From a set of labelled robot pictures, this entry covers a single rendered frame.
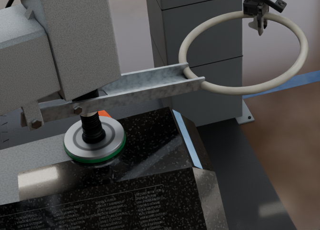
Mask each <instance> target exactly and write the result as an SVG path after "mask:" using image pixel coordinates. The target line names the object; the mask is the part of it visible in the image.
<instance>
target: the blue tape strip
mask: <svg viewBox="0 0 320 230"><path fill-rule="evenodd" d="M173 113H174V115H175V118H176V120H177V123H178V125H179V128H180V131H181V133H182V135H183V138H184V140H185V143H186V145H187V148H188V150H189V153H190V156H191V158H192V161H193V163H194V166H196V167H198V168H201V169H203V168H202V166H201V163H200V161H199V158H198V156H197V153H196V151H195V149H194V147H193V144H192V142H191V139H190V137H189V134H188V132H187V129H186V127H185V124H184V122H183V119H182V117H181V114H180V113H179V112H176V111H174V110H173Z"/></svg>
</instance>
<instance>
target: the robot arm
mask: <svg viewBox="0 0 320 230"><path fill-rule="evenodd" d="M286 5H287V3H286V2H284V1H282V0H244V2H243V14H246V15H249V16H253V15H255V16H254V19H253V21H252V22H249V27H250V28H253V29H255V30H257V31H258V33H259V36H261V35H262V33H263V28H264V29H266V27H267V25H268V20H266V19H264V18H263V17H262V16H264V14H265V12H269V6H270V7H272V8H273V9H275V10H276V11H278V12H279V13H282V12H283V10H284V9H285V7H286Z"/></svg>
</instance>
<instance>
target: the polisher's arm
mask: <svg viewBox="0 0 320 230"><path fill-rule="evenodd" d="M13 2H14V0H9V1H8V3H7V5H6V7H5V8H4V9H1V10H0V116H1V115H4V114H6V113H8V112H11V111H13V110H16V109H18V108H20V107H22V110H23V114H24V117H25V120H26V123H27V126H28V129H29V131H32V130H35V129H34V128H32V126H31V122H33V121H34V120H35V119H39V120H41V121H42V123H41V126H44V121H43V118H42V115H41V111H40V108H39V104H38V101H37V100H39V99H42V98H44V97H46V96H49V95H51V94H53V93H55V92H58V91H60V84H59V80H58V76H57V72H56V68H55V65H54V61H53V57H52V53H51V49H50V44H49V41H48V37H47V34H46V32H45V30H44V28H43V27H42V26H41V25H40V24H39V23H38V22H37V21H36V19H35V18H33V19H30V20H27V19H26V17H25V16H24V14H25V12H26V10H27V9H26V8H25V7H24V6H23V5H22V4H19V5H15V6H12V7H11V5H12V3H13Z"/></svg>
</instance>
